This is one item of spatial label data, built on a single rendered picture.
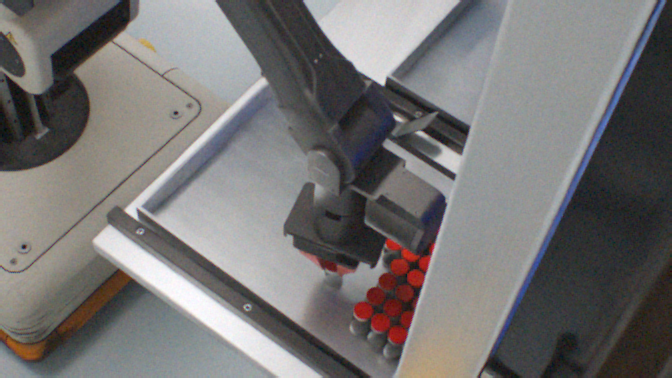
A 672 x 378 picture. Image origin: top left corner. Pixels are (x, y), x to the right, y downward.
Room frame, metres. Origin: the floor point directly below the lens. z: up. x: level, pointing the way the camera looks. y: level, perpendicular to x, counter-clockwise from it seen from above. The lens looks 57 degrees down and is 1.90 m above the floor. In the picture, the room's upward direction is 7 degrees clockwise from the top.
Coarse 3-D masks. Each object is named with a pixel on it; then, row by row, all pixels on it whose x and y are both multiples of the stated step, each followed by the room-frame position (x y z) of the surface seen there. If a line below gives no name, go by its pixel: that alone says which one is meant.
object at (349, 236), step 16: (304, 192) 0.57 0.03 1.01; (304, 208) 0.55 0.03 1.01; (320, 208) 0.52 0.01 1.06; (288, 224) 0.53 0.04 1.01; (304, 224) 0.53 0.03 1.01; (320, 224) 0.52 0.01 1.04; (336, 224) 0.52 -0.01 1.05; (352, 224) 0.52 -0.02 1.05; (320, 240) 0.52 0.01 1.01; (336, 240) 0.51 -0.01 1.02; (352, 240) 0.52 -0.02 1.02; (368, 240) 0.52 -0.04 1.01; (384, 240) 0.53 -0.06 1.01; (352, 256) 0.50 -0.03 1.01; (368, 256) 0.51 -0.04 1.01
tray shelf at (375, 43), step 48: (384, 0) 0.99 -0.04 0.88; (432, 0) 1.00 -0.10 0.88; (384, 48) 0.90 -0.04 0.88; (240, 96) 0.79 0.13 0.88; (192, 144) 0.71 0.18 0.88; (432, 144) 0.75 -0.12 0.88; (144, 192) 0.63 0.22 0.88; (96, 240) 0.56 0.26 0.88; (192, 288) 0.51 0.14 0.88; (240, 336) 0.46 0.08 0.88
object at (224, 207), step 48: (240, 144) 0.72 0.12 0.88; (288, 144) 0.72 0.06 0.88; (384, 144) 0.72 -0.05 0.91; (192, 192) 0.64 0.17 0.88; (240, 192) 0.65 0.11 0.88; (288, 192) 0.66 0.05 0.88; (192, 240) 0.57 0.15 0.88; (240, 240) 0.58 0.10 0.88; (288, 240) 0.59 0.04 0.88; (240, 288) 0.51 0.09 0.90; (288, 288) 0.53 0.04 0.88; (336, 336) 0.48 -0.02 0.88
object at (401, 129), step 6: (432, 114) 0.76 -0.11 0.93; (396, 120) 0.78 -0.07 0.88; (414, 120) 0.77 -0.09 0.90; (420, 120) 0.76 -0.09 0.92; (426, 120) 0.75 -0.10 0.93; (432, 120) 0.75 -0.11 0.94; (396, 126) 0.77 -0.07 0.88; (402, 126) 0.77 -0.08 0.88; (408, 126) 0.76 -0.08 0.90; (414, 126) 0.75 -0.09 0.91; (420, 126) 0.74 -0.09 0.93; (426, 126) 0.73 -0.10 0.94; (396, 132) 0.76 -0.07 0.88; (402, 132) 0.75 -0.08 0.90; (408, 132) 0.74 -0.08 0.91
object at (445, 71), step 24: (480, 0) 1.01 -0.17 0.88; (504, 0) 1.01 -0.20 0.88; (456, 24) 0.96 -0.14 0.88; (480, 24) 0.96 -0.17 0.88; (432, 48) 0.91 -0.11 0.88; (456, 48) 0.91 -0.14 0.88; (480, 48) 0.92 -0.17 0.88; (408, 72) 0.86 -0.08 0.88; (432, 72) 0.87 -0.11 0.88; (456, 72) 0.87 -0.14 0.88; (480, 72) 0.88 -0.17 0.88; (408, 96) 0.81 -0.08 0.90; (432, 96) 0.83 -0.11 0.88; (456, 96) 0.83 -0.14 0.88; (456, 120) 0.77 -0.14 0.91
